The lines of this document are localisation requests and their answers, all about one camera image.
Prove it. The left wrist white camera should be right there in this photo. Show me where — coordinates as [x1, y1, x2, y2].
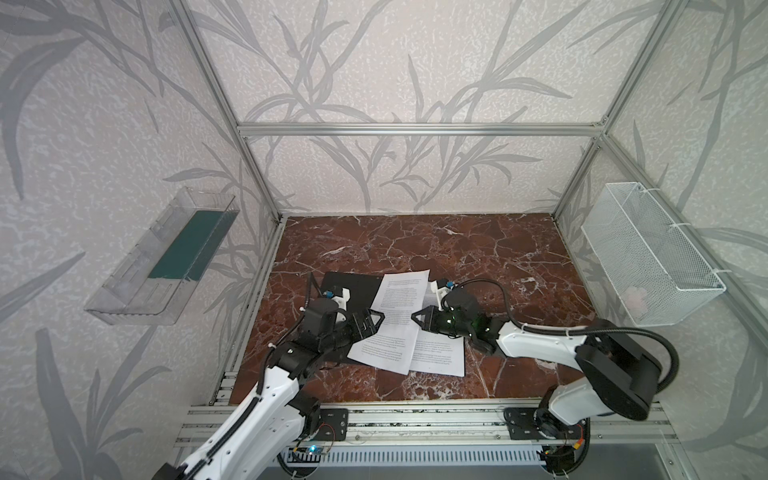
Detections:
[323, 287, 351, 313]

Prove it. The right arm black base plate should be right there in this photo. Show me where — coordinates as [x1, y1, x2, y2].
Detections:
[503, 407, 582, 443]

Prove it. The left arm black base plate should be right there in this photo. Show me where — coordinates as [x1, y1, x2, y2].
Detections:
[310, 407, 350, 442]

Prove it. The white wire mesh basket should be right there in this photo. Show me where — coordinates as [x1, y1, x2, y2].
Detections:
[582, 182, 727, 328]

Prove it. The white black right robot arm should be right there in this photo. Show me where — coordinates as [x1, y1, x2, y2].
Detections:
[411, 288, 663, 431]

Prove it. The printed paper sheet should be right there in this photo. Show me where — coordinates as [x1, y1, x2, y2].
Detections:
[409, 278, 467, 378]
[347, 270, 430, 375]

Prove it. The clear plastic wall tray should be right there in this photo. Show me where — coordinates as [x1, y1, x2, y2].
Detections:
[85, 187, 240, 326]

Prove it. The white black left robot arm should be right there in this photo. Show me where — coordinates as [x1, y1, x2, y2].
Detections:
[153, 297, 385, 479]

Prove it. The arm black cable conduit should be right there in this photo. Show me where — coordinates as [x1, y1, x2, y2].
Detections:
[452, 277, 680, 394]
[179, 272, 325, 480]

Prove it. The green circuit board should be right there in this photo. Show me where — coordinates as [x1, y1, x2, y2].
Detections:
[289, 444, 331, 464]

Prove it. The white black file folder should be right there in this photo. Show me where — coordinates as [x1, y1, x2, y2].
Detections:
[313, 271, 468, 378]

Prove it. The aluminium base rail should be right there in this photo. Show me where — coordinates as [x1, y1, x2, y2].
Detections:
[173, 398, 679, 448]

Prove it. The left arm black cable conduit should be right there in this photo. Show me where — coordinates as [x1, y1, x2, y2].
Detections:
[179, 272, 325, 480]

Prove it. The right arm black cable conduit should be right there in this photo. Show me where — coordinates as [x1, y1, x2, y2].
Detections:
[452, 277, 680, 394]

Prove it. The aluminium cage frame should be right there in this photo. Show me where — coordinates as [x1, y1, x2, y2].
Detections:
[167, 0, 768, 409]

